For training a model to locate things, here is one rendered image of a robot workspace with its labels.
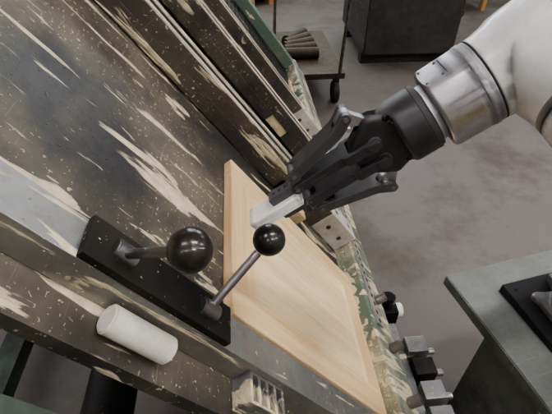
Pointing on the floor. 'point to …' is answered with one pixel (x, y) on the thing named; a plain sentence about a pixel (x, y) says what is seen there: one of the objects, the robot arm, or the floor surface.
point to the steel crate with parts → (403, 29)
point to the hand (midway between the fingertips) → (276, 207)
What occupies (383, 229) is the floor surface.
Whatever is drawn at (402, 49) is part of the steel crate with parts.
